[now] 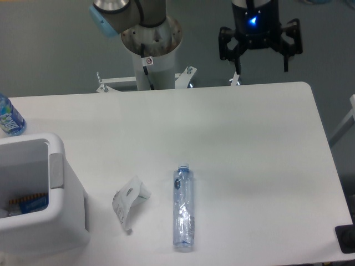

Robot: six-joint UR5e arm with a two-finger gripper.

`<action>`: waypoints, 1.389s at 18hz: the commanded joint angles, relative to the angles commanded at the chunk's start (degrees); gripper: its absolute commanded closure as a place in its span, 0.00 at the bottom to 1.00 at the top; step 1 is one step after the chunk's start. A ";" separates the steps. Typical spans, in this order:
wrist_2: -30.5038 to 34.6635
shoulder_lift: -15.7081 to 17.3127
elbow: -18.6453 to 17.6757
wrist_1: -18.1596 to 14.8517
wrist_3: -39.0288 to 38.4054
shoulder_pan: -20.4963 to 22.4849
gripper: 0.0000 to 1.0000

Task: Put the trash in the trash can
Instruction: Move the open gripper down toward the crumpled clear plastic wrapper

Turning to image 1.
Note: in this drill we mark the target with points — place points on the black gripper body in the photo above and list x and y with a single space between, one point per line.
257 26

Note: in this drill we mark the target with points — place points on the white plastic wrapper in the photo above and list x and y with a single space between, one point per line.
132 194

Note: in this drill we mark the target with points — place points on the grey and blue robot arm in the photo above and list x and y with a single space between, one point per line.
122 15

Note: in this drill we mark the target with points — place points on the white trash can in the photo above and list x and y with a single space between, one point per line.
33 164

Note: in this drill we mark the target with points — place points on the empty clear plastic bottle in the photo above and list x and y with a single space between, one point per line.
183 208

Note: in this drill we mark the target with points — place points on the black object at table edge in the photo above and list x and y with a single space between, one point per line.
345 236

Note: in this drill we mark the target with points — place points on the blue labelled water bottle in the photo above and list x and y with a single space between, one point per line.
12 122

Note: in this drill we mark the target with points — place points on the blue snack wrapper in bin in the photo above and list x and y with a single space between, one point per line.
28 204

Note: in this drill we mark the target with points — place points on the white pedestal base frame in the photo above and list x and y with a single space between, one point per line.
147 79

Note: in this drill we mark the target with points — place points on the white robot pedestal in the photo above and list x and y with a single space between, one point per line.
156 46

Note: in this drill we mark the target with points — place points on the white frame at right edge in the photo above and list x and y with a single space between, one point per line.
344 126

